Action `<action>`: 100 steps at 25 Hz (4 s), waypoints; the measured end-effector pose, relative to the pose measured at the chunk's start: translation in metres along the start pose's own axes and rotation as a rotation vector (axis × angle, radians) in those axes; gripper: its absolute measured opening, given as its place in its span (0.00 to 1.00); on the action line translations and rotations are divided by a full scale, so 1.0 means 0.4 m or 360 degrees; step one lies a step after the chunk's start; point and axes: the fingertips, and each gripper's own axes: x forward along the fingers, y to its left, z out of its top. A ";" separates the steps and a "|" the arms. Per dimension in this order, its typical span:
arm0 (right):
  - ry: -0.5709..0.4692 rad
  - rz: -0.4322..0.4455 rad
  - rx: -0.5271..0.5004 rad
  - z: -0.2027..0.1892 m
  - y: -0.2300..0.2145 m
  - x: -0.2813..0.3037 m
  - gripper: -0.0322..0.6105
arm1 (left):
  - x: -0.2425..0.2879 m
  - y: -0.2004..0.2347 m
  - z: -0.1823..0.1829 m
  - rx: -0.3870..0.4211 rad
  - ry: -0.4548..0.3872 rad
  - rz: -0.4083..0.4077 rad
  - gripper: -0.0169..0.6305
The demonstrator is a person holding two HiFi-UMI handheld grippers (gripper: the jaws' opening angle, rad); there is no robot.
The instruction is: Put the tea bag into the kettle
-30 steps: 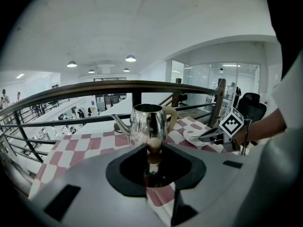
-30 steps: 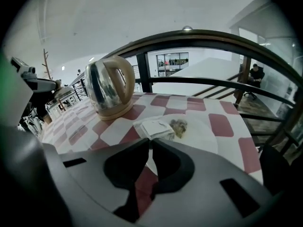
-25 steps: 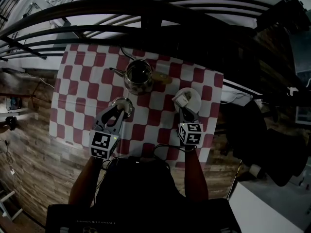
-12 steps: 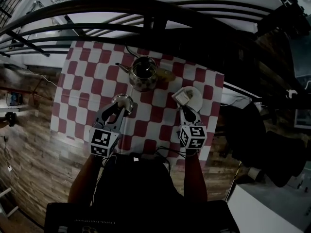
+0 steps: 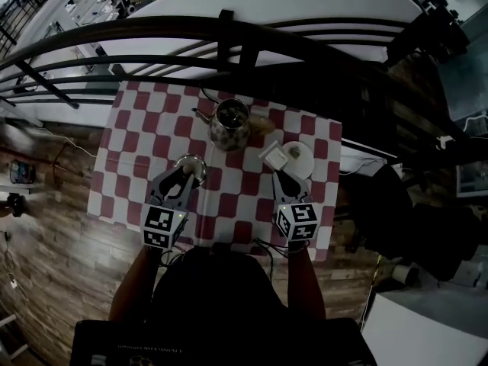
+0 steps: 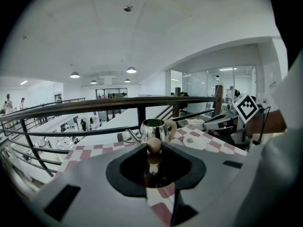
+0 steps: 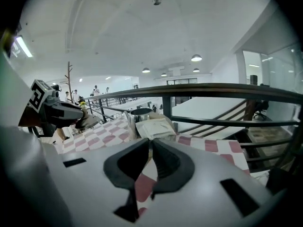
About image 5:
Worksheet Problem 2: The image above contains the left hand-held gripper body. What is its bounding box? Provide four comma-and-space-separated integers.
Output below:
140, 194, 189, 250

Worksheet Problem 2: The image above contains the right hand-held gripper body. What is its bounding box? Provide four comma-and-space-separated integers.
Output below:
274, 194, 320, 242

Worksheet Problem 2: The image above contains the steel teapot lid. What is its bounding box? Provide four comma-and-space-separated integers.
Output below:
173, 153, 207, 186

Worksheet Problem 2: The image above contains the white tea bag packet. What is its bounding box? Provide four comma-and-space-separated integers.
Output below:
258, 140, 290, 172

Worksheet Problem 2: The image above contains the steel teapot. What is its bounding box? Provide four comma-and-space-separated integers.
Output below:
191, 98, 275, 153

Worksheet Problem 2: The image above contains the person's right forearm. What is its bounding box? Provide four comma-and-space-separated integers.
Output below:
286, 242, 327, 322

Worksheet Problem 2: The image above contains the person's left forearm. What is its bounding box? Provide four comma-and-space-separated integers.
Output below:
108, 242, 161, 322

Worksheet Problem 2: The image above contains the white round plate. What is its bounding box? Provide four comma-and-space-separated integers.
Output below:
280, 140, 316, 181

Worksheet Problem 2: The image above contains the red white checkered tablecloth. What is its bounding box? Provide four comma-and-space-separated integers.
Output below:
86, 80, 343, 262

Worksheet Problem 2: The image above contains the person's black clothing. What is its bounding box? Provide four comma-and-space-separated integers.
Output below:
144, 242, 291, 323

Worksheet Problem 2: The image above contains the paper cup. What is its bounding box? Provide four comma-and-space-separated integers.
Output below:
392, 265, 420, 285

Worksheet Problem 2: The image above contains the black office chair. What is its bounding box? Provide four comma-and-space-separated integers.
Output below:
350, 164, 481, 281

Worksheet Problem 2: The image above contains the small black device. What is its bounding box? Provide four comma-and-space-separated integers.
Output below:
5, 192, 27, 219

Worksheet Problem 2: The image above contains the dark curved railing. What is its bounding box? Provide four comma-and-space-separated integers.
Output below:
0, 8, 470, 159

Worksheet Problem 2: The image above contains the white framed glass panel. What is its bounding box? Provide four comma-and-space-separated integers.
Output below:
455, 162, 488, 198

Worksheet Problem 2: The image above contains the white side table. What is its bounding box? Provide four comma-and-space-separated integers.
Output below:
360, 291, 488, 366

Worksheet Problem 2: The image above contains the yellow black cable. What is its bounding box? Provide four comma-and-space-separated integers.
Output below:
365, 253, 384, 319

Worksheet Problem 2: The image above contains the white wall cable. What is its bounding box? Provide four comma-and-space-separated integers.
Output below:
463, 114, 488, 133

